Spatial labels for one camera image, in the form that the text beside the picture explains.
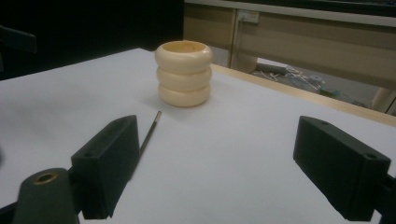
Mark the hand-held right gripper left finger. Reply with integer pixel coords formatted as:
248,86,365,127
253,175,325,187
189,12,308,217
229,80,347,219
70,115,141,220

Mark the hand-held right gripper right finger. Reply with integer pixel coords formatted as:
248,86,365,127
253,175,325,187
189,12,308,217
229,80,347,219
292,115,392,222

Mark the thin dark pen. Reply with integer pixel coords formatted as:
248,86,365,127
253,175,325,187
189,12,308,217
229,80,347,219
138,110,163,156

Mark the cream ribbed pen holder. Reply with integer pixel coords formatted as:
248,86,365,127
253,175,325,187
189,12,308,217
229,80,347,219
154,40,214,108

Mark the grey power strip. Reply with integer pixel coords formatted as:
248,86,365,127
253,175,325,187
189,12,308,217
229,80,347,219
255,63,290,76

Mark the dark chair part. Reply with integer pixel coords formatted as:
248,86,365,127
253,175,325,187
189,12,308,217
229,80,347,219
0,24,38,54

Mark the tangle of white cables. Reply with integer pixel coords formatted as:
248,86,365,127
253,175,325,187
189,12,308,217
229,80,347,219
259,68,325,91

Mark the white wall socket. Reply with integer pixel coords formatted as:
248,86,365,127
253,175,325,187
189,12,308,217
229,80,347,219
237,9,261,25

